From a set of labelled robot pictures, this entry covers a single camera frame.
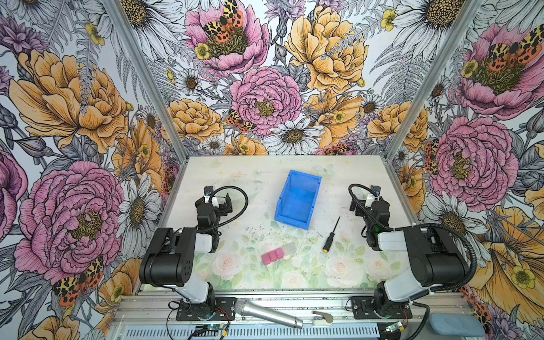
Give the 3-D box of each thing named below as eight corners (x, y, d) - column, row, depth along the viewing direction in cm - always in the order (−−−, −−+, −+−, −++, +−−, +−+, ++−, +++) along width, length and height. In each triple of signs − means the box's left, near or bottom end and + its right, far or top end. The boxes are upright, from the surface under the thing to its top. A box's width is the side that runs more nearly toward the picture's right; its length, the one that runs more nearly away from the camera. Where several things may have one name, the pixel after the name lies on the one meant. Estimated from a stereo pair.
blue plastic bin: (273, 223, 98) (273, 210, 90) (289, 183, 113) (290, 169, 105) (307, 233, 95) (309, 221, 87) (318, 191, 110) (322, 177, 102)
